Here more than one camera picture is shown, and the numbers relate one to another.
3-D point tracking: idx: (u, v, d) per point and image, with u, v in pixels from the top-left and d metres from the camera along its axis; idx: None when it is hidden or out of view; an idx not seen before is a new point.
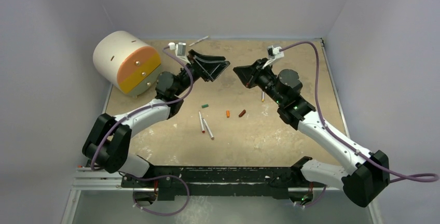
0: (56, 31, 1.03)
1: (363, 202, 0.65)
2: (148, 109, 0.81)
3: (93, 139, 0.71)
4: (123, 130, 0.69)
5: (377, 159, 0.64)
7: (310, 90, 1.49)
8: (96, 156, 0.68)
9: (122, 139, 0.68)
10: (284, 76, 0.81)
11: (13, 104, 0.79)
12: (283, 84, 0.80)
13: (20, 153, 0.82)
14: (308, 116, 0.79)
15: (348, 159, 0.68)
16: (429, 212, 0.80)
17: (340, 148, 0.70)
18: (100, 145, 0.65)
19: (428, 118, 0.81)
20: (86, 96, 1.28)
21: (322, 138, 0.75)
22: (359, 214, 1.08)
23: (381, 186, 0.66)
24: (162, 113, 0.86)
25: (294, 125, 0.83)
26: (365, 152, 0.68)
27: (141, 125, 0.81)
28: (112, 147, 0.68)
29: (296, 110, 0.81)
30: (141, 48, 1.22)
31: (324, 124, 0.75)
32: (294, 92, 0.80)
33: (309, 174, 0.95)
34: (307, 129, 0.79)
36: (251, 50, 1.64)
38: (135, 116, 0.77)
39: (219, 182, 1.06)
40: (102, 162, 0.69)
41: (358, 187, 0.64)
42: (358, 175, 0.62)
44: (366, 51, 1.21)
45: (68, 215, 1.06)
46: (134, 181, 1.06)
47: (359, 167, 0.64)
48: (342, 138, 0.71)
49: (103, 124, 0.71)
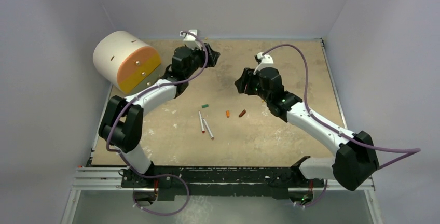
0: (57, 32, 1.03)
1: (354, 185, 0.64)
2: (155, 89, 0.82)
3: (107, 120, 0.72)
4: (136, 109, 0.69)
5: (359, 138, 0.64)
7: (310, 90, 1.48)
8: (112, 136, 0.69)
9: (135, 118, 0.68)
10: (265, 72, 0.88)
11: (13, 104, 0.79)
12: (264, 79, 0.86)
13: (20, 153, 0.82)
14: (295, 107, 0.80)
15: (332, 141, 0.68)
16: (430, 212, 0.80)
17: (324, 132, 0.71)
18: (115, 124, 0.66)
19: (427, 118, 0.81)
20: (86, 96, 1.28)
21: (308, 125, 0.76)
22: (358, 215, 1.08)
23: (370, 167, 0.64)
24: (169, 93, 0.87)
25: (285, 117, 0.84)
26: (348, 132, 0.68)
27: (150, 106, 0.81)
28: (127, 126, 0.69)
29: (283, 103, 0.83)
30: (140, 48, 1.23)
31: (309, 111, 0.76)
32: (275, 85, 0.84)
33: (307, 171, 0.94)
34: (294, 119, 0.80)
36: (251, 50, 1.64)
38: (145, 97, 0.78)
39: (219, 182, 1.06)
40: (118, 141, 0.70)
41: (345, 169, 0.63)
42: (342, 154, 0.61)
44: (366, 51, 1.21)
45: (68, 215, 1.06)
46: (134, 181, 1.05)
47: (343, 148, 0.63)
48: (326, 123, 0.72)
49: (115, 104, 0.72)
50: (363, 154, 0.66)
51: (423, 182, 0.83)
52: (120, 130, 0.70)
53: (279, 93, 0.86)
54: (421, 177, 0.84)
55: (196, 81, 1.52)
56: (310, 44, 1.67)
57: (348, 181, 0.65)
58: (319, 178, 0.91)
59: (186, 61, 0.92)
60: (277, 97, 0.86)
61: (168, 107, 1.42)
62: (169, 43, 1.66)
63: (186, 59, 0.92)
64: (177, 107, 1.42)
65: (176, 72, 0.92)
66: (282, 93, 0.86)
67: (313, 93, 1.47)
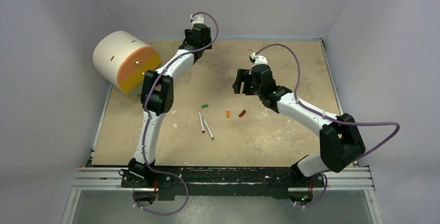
0: (57, 32, 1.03)
1: (340, 166, 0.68)
2: (178, 58, 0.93)
3: (145, 90, 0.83)
4: (168, 79, 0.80)
5: (341, 117, 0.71)
7: (310, 90, 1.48)
8: (149, 101, 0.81)
9: (168, 86, 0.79)
10: (256, 67, 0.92)
11: (13, 105, 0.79)
12: (255, 73, 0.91)
13: (19, 153, 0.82)
14: (284, 97, 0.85)
15: (317, 124, 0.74)
16: (429, 212, 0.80)
17: (310, 115, 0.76)
18: (152, 91, 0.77)
19: (428, 117, 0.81)
20: (86, 96, 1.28)
21: (295, 111, 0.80)
22: (358, 214, 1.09)
23: (355, 149, 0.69)
24: (188, 61, 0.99)
25: (276, 109, 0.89)
26: (331, 115, 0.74)
27: (176, 74, 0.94)
28: (162, 93, 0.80)
29: (274, 94, 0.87)
30: (141, 48, 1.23)
31: (296, 99, 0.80)
32: (266, 78, 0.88)
33: (304, 168, 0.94)
34: (284, 108, 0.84)
36: (251, 50, 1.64)
38: (171, 67, 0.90)
39: (219, 182, 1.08)
40: (156, 107, 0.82)
41: (330, 150, 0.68)
42: (325, 134, 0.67)
44: (366, 51, 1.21)
45: (68, 216, 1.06)
46: (134, 181, 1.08)
47: (327, 128, 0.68)
48: (312, 107, 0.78)
49: (150, 78, 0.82)
50: (348, 137, 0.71)
51: (423, 183, 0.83)
52: (156, 96, 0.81)
53: (271, 86, 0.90)
54: (421, 177, 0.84)
55: (196, 81, 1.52)
56: (310, 44, 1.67)
57: (334, 163, 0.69)
58: (318, 172, 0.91)
59: (204, 32, 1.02)
60: (269, 89, 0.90)
61: None
62: (169, 43, 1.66)
63: (204, 30, 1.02)
64: (177, 107, 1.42)
65: (192, 41, 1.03)
66: (273, 86, 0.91)
67: (313, 93, 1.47)
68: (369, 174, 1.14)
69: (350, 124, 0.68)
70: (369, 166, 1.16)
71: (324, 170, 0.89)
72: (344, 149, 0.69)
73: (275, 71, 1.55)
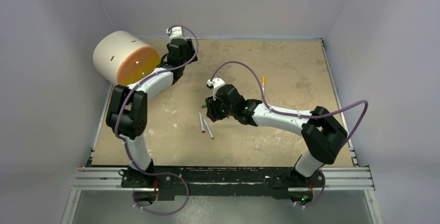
0: (56, 32, 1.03)
1: (331, 157, 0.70)
2: (154, 76, 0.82)
3: (113, 108, 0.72)
4: (140, 94, 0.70)
5: (315, 113, 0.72)
7: (310, 90, 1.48)
8: (119, 122, 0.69)
9: (140, 102, 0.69)
10: (220, 91, 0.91)
11: (13, 104, 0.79)
12: (222, 96, 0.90)
13: (19, 153, 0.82)
14: (257, 109, 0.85)
15: (296, 125, 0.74)
16: (429, 212, 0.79)
17: (286, 118, 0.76)
18: (122, 109, 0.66)
19: (428, 117, 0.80)
20: (86, 96, 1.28)
21: (273, 120, 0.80)
22: (358, 214, 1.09)
23: (339, 136, 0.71)
24: (166, 79, 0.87)
25: (253, 122, 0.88)
26: (306, 112, 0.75)
27: (151, 93, 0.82)
28: (133, 112, 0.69)
29: (246, 110, 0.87)
30: (140, 48, 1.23)
31: (269, 107, 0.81)
32: (234, 97, 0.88)
33: (302, 170, 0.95)
34: (261, 120, 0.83)
36: (251, 50, 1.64)
38: (146, 83, 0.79)
39: (219, 182, 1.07)
40: (126, 128, 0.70)
41: (317, 146, 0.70)
42: (306, 132, 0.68)
44: (366, 50, 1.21)
45: (68, 215, 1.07)
46: (134, 181, 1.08)
47: (307, 127, 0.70)
48: (285, 111, 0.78)
49: (119, 93, 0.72)
50: (329, 126, 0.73)
51: (423, 182, 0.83)
52: (127, 117, 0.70)
53: (241, 102, 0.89)
54: (421, 177, 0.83)
55: (196, 81, 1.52)
56: (310, 44, 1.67)
57: (326, 156, 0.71)
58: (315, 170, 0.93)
59: (182, 50, 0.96)
60: (241, 107, 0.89)
61: (168, 107, 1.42)
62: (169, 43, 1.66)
63: (183, 48, 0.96)
64: (177, 107, 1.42)
65: (170, 59, 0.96)
66: (243, 102, 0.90)
67: (313, 93, 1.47)
68: (369, 174, 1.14)
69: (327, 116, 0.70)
70: (369, 167, 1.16)
71: (320, 167, 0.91)
72: (329, 140, 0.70)
73: (275, 71, 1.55)
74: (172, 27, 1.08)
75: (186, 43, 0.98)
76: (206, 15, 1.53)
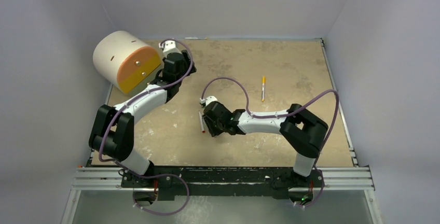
0: (56, 31, 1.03)
1: (315, 151, 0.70)
2: (145, 95, 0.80)
3: (96, 130, 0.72)
4: (126, 117, 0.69)
5: (289, 110, 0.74)
7: (310, 90, 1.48)
8: (103, 145, 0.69)
9: (126, 126, 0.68)
10: (207, 107, 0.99)
11: (13, 104, 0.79)
12: (208, 111, 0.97)
13: (19, 152, 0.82)
14: (241, 117, 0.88)
15: (276, 126, 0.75)
16: (429, 213, 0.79)
17: (266, 121, 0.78)
18: (106, 134, 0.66)
19: (429, 117, 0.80)
20: (86, 96, 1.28)
21: (256, 125, 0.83)
22: (358, 214, 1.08)
23: (320, 128, 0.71)
24: (160, 98, 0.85)
25: (242, 131, 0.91)
26: (283, 112, 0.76)
27: (141, 112, 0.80)
28: (118, 136, 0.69)
29: (233, 120, 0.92)
30: (140, 48, 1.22)
31: (250, 114, 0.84)
32: (219, 111, 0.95)
33: (302, 170, 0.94)
34: (246, 127, 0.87)
36: (251, 50, 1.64)
38: (134, 103, 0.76)
39: (219, 182, 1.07)
40: (110, 151, 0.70)
41: (299, 143, 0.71)
42: (284, 130, 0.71)
44: (366, 50, 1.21)
45: (68, 215, 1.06)
46: (134, 181, 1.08)
47: (286, 125, 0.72)
48: (263, 115, 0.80)
49: (105, 114, 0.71)
50: (307, 121, 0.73)
51: (423, 182, 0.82)
52: (111, 140, 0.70)
53: (227, 115, 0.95)
54: (421, 177, 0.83)
55: (196, 81, 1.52)
56: (310, 44, 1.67)
57: (311, 151, 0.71)
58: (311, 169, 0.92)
59: (179, 65, 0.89)
60: (227, 118, 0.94)
61: (168, 107, 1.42)
62: None
63: (180, 63, 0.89)
64: (177, 108, 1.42)
65: (165, 75, 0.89)
66: (230, 115, 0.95)
67: (313, 93, 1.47)
68: (369, 174, 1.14)
69: (301, 111, 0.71)
70: (369, 166, 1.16)
71: (315, 163, 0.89)
72: (310, 136, 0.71)
73: (275, 71, 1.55)
74: (165, 40, 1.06)
75: (182, 58, 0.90)
76: (205, 15, 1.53)
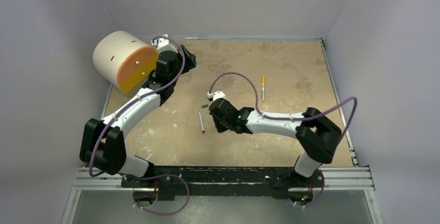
0: (56, 31, 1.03)
1: (329, 157, 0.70)
2: (136, 103, 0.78)
3: (86, 145, 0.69)
4: (115, 132, 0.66)
5: (307, 114, 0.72)
7: (310, 90, 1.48)
8: (93, 161, 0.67)
9: (114, 142, 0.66)
10: (212, 104, 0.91)
11: (13, 103, 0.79)
12: (214, 109, 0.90)
13: (19, 152, 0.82)
14: (249, 116, 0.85)
15: (290, 129, 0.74)
16: (429, 213, 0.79)
17: (279, 123, 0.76)
18: (95, 151, 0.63)
19: (428, 117, 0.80)
20: (86, 96, 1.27)
21: (266, 126, 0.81)
22: (358, 214, 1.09)
23: (334, 135, 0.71)
24: (153, 102, 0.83)
25: (248, 130, 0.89)
26: (298, 115, 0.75)
27: (133, 121, 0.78)
28: (107, 151, 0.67)
29: (239, 119, 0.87)
30: (140, 48, 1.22)
31: (261, 114, 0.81)
32: (225, 109, 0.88)
33: (303, 171, 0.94)
34: (256, 128, 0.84)
36: (251, 50, 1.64)
38: (124, 114, 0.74)
39: (219, 182, 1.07)
40: (100, 166, 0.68)
41: (313, 148, 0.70)
42: (301, 136, 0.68)
44: (366, 50, 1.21)
45: (68, 215, 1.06)
46: (134, 181, 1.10)
47: (302, 129, 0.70)
48: (277, 116, 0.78)
49: (92, 129, 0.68)
50: (322, 126, 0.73)
51: (423, 182, 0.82)
52: (102, 154, 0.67)
53: (233, 113, 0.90)
54: (420, 177, 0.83)
55: (196, 81, 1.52)
56: (310, 44, 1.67)
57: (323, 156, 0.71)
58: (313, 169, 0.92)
59: (172, 65, 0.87)
60: (234, 116, 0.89)
61: (168, 107, 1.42)
62: None
63: (173, 63, 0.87)
64: (177, 108, 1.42)
65: (159, 76, 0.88)
66: (236, 112, 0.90)
67: (313, 93, 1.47)
68: (369, 174, 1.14)
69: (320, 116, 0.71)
70: (369, 166, 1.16)
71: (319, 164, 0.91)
72: (324, 141, 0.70)
73: (275, 71, 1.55)
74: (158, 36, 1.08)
75: (176, 57, 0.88)
76: (205, 15, 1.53)
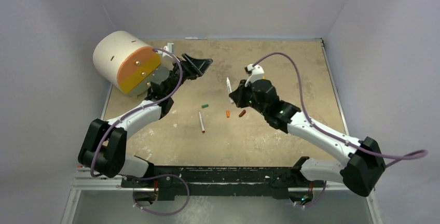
0: (56, 31, 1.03)
1: (367, 191, 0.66)
2: (139, 110, 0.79)
3: (87, 145, 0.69)
4: (119, 132, 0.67)
5: (366, 146, 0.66)
7: (310, 90, 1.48)
8: (95, 161, 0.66)
9: (118, 142, 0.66)
10: (258, 84, 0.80)
11: (12, 103, 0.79)
12: (258, 92, 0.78)
13: (19, 152, 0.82)
14: (294, 117, 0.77)
15: (340, 152, 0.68)
16: (430, 213, 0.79)
17: (330, 142, 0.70)
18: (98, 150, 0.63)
19: (428, 117, 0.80)
20: (86, 95, 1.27)
21: (311, 135, 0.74)
22: (358, 214, 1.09)
23: (379, 172, 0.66)
24: (154, 114, 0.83)
25: (284, 128, 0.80)
26: (354, 140, 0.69)
27: (135, 128, 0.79)
28: (110, 152, 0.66)
29: (282, 115, 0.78)
30: (139, 48, 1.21)
31: (311, 122, 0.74)
32: (271, 97, 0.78)
33: (308, 174, 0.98)
34: (296, 131, 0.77)
36: (251, 50, 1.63)
38: (128, 118, 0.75)
39: (219, 182, 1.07)
40: (100, 167, 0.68)
41: (357, 179, 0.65)
42: (353, 165, 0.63)
44: (366, 50, 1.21)
45: (68, 215, 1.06)
46: (134, 181, 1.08)
47: (353, 157, 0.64)
48: (331, 132, 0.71)
49: (97, 129, 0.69)
50: (371, 159, 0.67)
51: (423, 182, 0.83)
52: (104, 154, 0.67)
53: (276, 103, 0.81)
54: (420, 177, 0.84)
55: (196, 81, 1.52)
56: (310, 44, 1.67)
57: (361, 188, 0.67)
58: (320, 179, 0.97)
59: (167, 83, 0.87)
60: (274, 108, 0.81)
61: None
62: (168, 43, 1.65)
63: (167, 81, 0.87)
64: (177, 107, 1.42)
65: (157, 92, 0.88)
66: (278, 102, 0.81)
67: (313, 93, 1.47)
68: None
69: (376, 152, 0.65)
70: None
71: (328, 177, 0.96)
72: (369, 174, 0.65)
73: (275, 71, 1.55)
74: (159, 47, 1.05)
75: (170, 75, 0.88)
76: (205, 15, 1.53)
